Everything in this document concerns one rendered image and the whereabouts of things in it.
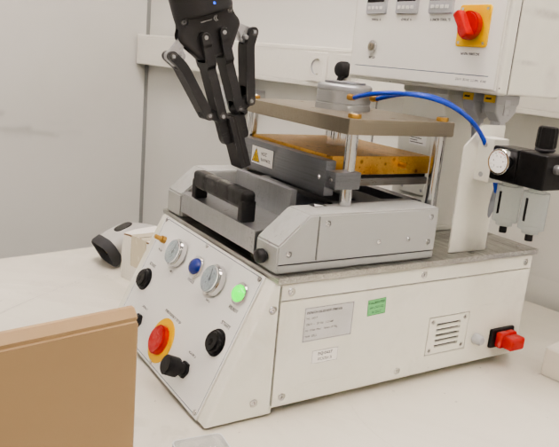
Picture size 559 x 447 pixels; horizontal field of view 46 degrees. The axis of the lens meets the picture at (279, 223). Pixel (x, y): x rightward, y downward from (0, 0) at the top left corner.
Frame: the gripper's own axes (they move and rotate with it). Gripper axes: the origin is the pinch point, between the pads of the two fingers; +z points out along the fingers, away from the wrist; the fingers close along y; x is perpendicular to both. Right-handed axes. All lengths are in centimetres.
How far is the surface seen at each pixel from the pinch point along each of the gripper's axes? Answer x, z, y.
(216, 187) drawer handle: 0.1, 5.1, 4.2
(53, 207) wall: -146, 45, 5
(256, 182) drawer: -1.5, 7.2, -2.4
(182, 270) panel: -3.5, 15.9, 11.0
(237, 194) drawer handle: 5.8, 4.8, 4.1
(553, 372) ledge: 24, 43, -30
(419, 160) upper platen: 9.9, 8.9, -22.1
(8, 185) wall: -143, 33, 16
